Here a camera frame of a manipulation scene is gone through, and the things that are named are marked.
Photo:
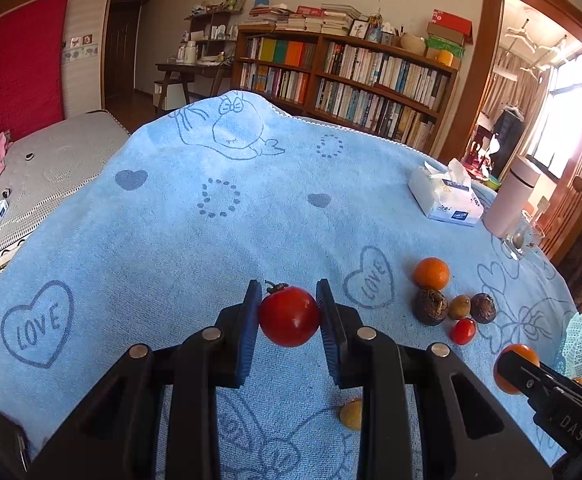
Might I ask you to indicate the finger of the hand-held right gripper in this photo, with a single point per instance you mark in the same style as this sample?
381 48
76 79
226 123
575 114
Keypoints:
521 372

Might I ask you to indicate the grey mattress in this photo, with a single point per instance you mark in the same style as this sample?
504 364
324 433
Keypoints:
46 160

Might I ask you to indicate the small white tag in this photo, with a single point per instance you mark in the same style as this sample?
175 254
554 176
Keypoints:
541 206

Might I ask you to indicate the yellow cup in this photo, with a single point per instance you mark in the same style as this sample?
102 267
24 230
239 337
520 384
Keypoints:
446 57

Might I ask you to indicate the pink thermos bottle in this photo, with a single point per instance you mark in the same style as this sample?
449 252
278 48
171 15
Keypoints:
511 195

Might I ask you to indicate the brown cardboard box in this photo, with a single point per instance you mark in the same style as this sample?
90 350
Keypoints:
443 33

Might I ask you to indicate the beige woven basket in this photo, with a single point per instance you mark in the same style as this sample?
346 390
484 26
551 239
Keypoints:
413 43

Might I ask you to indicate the beige curtain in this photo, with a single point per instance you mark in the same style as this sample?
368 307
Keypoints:
511 85

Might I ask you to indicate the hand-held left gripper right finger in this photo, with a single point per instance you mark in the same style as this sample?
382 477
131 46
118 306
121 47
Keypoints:
327 330

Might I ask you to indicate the olive brown round fruit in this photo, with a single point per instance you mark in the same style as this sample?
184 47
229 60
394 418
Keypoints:
459 307

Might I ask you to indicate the stacks of books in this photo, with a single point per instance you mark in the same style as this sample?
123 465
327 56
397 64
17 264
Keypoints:
311 20

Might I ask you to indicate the rows of shelved books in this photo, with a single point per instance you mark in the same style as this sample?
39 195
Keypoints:
361 65

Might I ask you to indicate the white tissue pack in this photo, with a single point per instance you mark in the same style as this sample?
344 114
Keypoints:
446 200

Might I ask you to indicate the dark wooden door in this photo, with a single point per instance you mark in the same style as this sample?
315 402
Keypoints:
121 45

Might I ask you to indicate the dark wooden desk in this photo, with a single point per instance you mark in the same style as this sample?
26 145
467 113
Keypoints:
191 67

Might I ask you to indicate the green picture frame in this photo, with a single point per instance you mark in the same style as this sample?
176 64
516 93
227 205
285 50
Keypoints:
236 2

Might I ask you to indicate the white hanging drying rack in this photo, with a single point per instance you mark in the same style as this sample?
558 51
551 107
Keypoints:
531 40

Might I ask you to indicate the blue printed towel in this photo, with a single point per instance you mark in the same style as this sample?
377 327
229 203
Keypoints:
171 240

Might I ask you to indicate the wooden bookshelf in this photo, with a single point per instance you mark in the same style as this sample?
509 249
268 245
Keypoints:
316 67

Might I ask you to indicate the clear glass cup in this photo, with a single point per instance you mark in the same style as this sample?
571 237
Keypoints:
521 242

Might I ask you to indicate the small framed picture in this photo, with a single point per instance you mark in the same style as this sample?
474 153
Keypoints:
358 27

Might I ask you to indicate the green box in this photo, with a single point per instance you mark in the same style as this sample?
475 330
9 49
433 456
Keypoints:
446 46

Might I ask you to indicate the red cardboard box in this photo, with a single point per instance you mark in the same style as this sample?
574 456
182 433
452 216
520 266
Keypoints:
451 20

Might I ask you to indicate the small wooden desk shelf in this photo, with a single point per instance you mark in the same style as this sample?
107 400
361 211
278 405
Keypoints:
211 22

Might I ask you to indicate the red cherry tomato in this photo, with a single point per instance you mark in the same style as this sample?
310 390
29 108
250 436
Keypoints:
463 331

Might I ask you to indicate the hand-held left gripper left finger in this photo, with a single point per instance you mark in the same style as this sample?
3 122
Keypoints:
248 330

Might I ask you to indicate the small yellow fruit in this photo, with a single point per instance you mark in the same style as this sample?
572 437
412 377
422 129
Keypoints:
351 414

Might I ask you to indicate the white kettle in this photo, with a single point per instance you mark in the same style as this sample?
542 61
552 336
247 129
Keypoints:
189 52

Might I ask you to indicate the small dark brown fruit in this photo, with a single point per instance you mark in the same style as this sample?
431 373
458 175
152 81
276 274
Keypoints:
483 307

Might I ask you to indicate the wooden door with knobs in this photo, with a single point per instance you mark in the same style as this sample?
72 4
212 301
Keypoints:
571 200

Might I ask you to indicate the wooden door frame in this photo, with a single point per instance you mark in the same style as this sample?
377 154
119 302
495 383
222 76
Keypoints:
476 85

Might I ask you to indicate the red headboard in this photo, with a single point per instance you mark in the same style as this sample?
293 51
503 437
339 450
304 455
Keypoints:
16 60

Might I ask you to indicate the bright window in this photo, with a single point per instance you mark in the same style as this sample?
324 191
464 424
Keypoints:
566 110

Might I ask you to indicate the large dark brown fruit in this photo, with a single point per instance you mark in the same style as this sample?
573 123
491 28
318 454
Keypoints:
430 306

